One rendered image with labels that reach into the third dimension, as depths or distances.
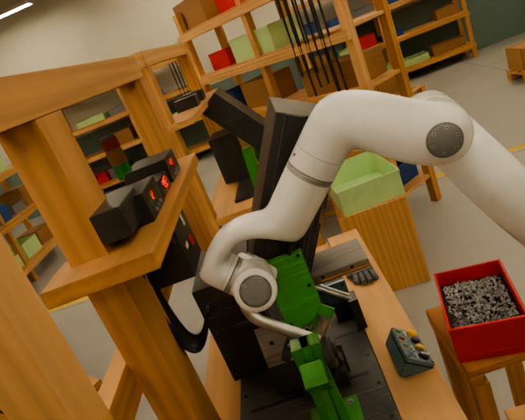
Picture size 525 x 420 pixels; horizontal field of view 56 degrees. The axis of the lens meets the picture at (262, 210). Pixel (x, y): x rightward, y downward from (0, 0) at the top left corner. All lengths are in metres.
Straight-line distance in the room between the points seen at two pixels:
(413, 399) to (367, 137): 0.76
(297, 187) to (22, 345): 0.49
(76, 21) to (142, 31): 1.30
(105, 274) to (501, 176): 0.74
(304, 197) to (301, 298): 0.59
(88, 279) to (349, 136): 0.58
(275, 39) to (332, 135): 3.70
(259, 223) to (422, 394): 0.68
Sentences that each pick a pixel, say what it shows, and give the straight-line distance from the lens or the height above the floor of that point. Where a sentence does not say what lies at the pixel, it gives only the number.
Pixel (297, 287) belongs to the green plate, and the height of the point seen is 1.18.
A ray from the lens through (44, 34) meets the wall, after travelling 11.20.
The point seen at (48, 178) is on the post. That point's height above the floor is 1.73.
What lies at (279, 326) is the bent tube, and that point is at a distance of 1.29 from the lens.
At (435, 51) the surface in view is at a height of 0.35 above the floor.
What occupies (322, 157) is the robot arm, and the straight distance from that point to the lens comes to 0.85.
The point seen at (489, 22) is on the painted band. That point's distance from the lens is 11.07.
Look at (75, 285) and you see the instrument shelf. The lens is 1.07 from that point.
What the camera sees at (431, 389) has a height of 0.90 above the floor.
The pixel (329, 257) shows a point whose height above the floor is 1.13.
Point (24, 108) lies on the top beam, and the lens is 1.06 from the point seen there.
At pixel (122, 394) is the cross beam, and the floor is 1.25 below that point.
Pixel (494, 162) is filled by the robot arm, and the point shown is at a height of 1.52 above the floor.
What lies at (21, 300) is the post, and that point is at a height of 1.63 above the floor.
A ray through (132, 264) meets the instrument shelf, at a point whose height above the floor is 1.53.
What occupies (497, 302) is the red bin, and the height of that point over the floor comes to 0.88.
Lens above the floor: 1.84
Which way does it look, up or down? 18 degrees down
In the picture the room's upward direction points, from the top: 22 degrees counter-clockwise
